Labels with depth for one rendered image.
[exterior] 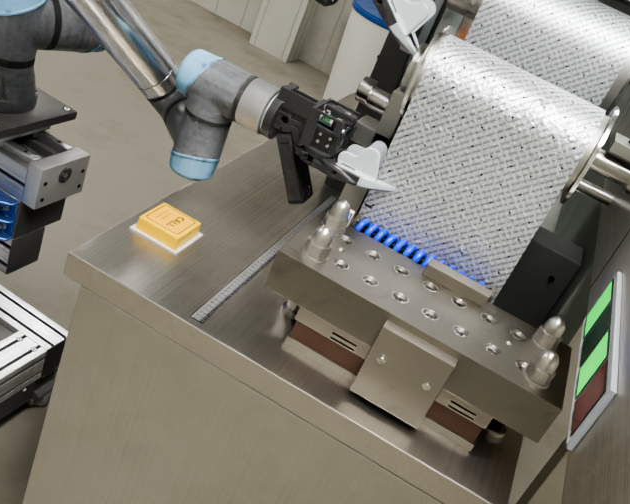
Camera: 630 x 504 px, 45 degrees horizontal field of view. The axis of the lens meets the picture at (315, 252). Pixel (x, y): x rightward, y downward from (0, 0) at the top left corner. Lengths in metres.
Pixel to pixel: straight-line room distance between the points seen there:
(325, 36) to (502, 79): 4.25
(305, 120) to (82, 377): 0.49
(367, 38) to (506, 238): 3.45
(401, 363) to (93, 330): 0.44
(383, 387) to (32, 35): 0.94
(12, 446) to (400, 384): 1.24
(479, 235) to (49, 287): 1.65
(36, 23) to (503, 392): 1.05
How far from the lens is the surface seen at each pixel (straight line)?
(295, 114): 1.13
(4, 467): 1.98
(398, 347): 0.96
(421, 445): 1.01
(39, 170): 1.51
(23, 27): 1.53
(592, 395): 0.70
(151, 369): 1.09
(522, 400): 0.98
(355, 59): 4.54
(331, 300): 0.98
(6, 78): 1.57
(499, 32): 1.28
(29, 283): 2.49
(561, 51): 1.27
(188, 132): 1.19
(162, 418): 1.13
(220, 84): 1.14
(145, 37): 1.24
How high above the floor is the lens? 1.52
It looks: 29 degrees down
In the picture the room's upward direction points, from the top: 24 degrees clockwise
